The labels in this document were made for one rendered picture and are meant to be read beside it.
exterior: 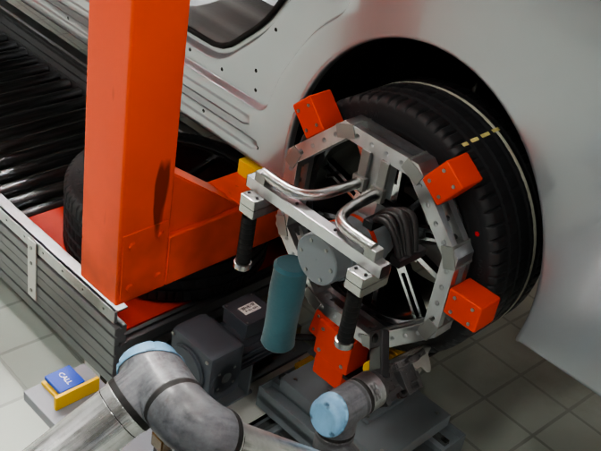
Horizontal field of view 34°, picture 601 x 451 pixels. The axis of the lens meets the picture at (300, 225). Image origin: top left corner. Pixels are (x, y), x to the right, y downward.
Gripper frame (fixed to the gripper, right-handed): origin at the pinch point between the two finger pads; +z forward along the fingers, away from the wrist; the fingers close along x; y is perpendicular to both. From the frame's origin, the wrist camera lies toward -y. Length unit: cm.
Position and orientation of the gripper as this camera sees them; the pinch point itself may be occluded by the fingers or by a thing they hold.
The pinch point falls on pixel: (424, 345)
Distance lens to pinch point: 239.7
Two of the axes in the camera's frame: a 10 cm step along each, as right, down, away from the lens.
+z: 7.1, -3.0, 6.4
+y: 3.8, 9.2, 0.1
